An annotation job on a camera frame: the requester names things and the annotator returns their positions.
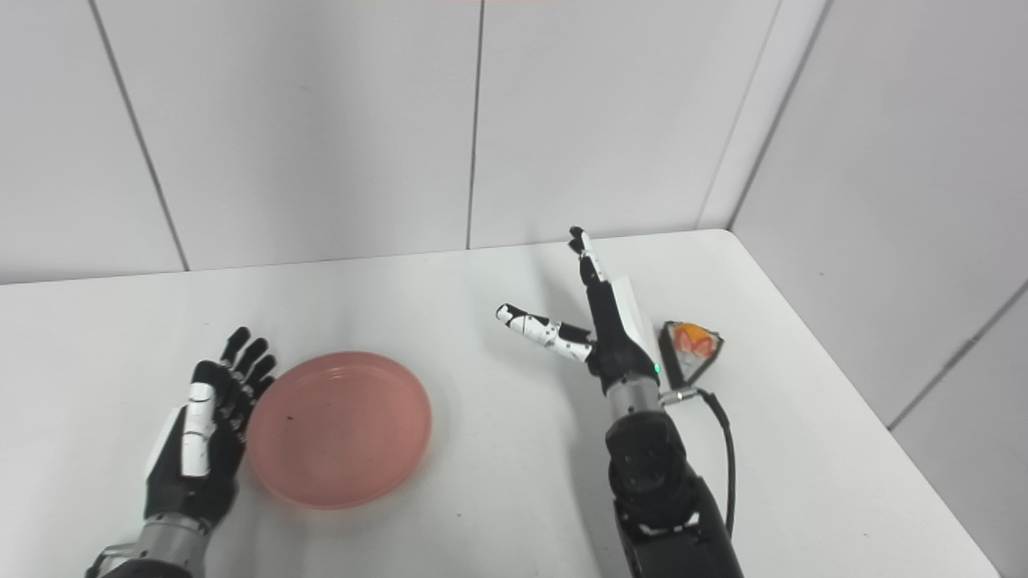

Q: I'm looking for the pink round plate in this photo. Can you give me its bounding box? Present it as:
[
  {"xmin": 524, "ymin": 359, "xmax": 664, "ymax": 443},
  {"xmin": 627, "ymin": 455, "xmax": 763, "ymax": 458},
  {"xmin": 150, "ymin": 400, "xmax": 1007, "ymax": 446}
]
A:
[{"xmin": 246, "ymin": 350, "xmax": 434, "ymax": 510}]

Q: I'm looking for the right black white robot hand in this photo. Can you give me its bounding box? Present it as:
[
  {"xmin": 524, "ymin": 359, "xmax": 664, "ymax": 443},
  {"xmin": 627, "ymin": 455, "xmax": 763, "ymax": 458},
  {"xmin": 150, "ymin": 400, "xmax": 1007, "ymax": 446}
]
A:
[{"xmin": 496, "ymin": 226, "xmax": 662, "ymax": 395}]

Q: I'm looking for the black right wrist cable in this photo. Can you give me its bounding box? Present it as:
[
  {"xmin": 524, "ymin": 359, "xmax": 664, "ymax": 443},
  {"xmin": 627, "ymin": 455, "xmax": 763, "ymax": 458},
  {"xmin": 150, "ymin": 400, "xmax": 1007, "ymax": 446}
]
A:
[{"xmin": 659, "ymin": 387, "xmax": 736, "ymax": 537}]

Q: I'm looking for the cake slice with fruit topping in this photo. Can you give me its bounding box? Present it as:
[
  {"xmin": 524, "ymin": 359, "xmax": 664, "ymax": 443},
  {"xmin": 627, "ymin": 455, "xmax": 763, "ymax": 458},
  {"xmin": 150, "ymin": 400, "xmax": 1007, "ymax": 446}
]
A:
[{"xmin": 659, "ymin": 321, "xmax": 724, "ymax": 388}]

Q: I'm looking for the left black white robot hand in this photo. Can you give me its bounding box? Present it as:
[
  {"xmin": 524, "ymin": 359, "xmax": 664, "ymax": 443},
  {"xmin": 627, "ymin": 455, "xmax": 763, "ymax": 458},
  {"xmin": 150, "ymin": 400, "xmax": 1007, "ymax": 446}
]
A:
[{"xmin": 143, "ymin": 326, "xmax": 278, "ymax": 532}]

